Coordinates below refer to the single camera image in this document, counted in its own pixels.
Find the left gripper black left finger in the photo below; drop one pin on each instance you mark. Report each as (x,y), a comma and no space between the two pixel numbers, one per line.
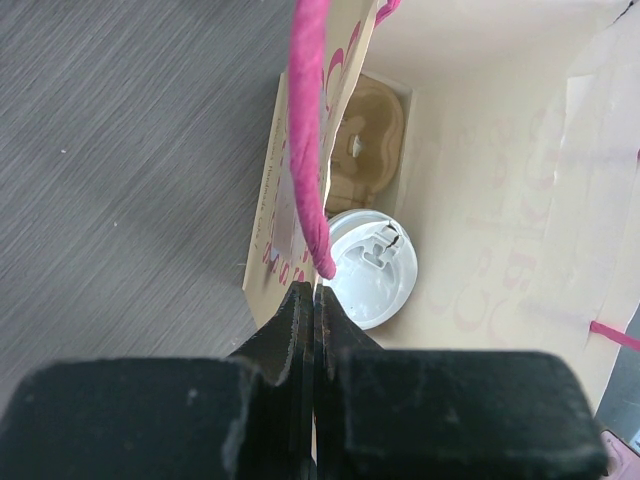
(244,416)

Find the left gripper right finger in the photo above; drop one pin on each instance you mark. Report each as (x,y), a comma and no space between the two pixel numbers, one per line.
(444,414)

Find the pink paper gift bag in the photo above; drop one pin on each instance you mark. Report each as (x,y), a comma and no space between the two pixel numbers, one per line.
(518,181)

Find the cardboard cup carrier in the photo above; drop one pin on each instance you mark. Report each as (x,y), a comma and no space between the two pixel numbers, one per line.
(367,149)

